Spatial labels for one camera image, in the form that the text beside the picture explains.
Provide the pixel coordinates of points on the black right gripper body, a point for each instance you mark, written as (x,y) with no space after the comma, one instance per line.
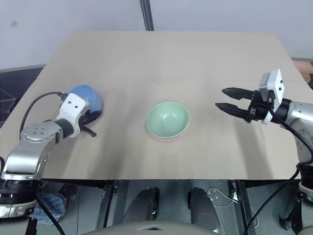
(256,110)

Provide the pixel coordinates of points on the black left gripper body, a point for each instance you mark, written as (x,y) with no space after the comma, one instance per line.
(86,119)

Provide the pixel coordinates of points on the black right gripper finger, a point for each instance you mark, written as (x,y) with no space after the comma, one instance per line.
(238,93)
(232,109)

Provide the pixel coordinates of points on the blue bowl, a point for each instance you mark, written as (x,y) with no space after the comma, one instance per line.
(96,100)

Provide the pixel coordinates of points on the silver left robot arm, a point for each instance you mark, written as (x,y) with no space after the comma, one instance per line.
(27,151)

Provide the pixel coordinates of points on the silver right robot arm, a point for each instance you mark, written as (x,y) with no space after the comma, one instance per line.
(301,113)

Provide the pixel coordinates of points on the green bowl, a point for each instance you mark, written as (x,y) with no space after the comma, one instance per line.
(168,117)

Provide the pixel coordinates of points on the pink bowl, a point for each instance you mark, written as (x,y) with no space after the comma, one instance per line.
(166,140)

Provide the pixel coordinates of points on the blue checked cloth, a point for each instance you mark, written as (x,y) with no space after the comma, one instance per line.
(50,206)

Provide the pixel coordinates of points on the dark rounded shape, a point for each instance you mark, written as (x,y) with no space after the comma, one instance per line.
(144,204)
(203,206)

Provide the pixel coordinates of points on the grey robot torso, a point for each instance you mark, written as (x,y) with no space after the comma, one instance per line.
(151,228)

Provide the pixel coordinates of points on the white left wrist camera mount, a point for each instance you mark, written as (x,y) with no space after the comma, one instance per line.
(71,107)

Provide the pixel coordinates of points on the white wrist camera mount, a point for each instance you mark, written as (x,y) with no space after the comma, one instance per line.
(71,107)
(277,85)

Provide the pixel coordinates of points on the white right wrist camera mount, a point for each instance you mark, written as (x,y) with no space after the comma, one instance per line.
(277,85)

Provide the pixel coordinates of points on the black table leg frame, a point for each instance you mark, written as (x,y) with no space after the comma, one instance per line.
(107,203)
(243,205)

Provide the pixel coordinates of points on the dark vertical post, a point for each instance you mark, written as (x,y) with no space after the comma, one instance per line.
(146,14)

